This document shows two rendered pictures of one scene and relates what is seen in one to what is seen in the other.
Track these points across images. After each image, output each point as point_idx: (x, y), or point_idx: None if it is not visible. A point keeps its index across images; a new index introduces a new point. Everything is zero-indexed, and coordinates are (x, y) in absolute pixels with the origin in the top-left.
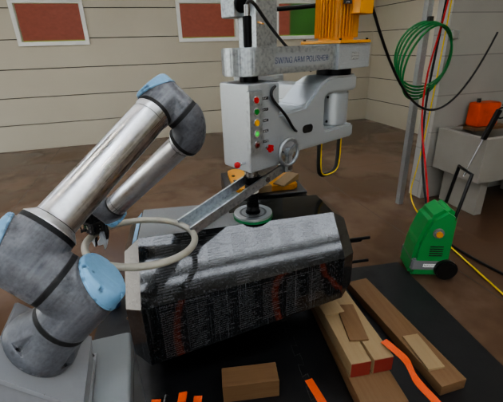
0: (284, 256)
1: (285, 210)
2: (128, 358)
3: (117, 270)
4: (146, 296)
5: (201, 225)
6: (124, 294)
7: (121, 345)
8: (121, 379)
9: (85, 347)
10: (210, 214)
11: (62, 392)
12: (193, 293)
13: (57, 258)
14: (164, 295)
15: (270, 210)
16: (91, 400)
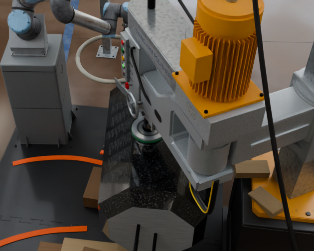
0: (111, 157)
1: (148, 154)
2: (37, 64)
3: (25, 26)
4: (115, 89)
5: (117, 83)
6: (15, 31)
7: (46, 62)
8: (27, 62)
9: (36, 45)
10: (120, 84)
11: (12, 39)
12: (109, 111)
13: (16, 3)
14: (112, 97)
15: (144, 138)
16: (21, 55)
